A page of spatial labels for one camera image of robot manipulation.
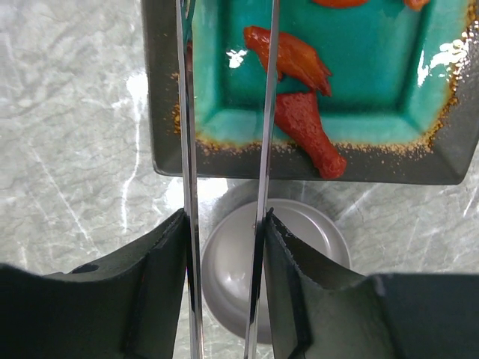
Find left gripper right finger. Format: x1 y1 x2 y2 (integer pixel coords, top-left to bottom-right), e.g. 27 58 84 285
264 212 478 358

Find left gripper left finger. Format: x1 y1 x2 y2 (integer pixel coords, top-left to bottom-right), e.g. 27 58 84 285
1 210 188 358

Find metal serving tongs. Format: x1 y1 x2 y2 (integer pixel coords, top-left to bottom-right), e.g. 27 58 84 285
175 1 280 358

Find grey round lid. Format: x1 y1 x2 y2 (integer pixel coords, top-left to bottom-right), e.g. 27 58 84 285
201 198 351 338

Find red chicken drumstick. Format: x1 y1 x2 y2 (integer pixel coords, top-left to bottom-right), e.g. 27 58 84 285
275 92 347 180

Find square teal ceramic plate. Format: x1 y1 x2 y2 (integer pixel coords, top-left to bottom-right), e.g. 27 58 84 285
141 0 479 186

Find red chicken wing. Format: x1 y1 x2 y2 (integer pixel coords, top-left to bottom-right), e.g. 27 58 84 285
243 25 332 96

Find orange fried food piece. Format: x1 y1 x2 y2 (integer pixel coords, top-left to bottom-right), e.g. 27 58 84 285
312 0 431 12

